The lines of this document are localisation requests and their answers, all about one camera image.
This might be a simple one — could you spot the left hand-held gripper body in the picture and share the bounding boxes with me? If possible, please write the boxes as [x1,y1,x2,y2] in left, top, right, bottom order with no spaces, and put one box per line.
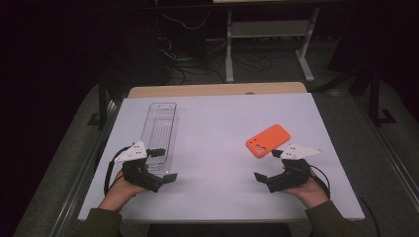
[114,140,165,194]

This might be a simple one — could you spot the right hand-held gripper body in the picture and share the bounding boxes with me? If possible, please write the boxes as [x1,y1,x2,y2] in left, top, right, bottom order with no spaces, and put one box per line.
[266,142,324,194]

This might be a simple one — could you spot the orange phone case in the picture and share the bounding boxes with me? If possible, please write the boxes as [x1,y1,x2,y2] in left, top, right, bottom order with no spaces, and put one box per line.
[245,123,292,159]

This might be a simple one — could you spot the person's right hand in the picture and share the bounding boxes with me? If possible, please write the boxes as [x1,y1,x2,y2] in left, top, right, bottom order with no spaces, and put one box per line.
[283,179,330,210]

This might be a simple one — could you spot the person's left hand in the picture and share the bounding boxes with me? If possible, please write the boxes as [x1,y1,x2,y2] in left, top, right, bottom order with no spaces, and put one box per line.
[98,173,148,212]

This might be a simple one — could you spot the clear plastic tray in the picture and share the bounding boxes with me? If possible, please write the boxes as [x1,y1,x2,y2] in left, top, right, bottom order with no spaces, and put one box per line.
[139,102,179,176]

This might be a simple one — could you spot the white work board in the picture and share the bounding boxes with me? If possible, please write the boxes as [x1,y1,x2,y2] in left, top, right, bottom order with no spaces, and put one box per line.
[78,93,366,222]

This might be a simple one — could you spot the black metal stand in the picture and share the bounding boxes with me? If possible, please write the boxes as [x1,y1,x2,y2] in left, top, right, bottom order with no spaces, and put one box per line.
[87,78,115,131]
[368,62,397,128]

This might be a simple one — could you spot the wooden table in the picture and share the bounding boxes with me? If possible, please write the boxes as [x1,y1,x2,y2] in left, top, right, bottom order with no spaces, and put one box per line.
[127,81,308,99]

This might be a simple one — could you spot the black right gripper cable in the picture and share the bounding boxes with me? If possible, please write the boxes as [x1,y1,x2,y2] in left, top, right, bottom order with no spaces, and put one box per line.
[308,163,380,237]

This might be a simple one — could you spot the black floor cables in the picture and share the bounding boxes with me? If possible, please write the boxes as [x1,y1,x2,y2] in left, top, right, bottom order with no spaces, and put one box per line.
[157,36,285,85]

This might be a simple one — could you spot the white metal desk frame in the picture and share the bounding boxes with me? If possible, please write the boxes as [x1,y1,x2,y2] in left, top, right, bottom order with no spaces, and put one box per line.
[224,7,321,84]

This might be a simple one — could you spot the white hanging cable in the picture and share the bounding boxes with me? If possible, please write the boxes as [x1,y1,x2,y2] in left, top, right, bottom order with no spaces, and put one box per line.
[160,11,211,32]

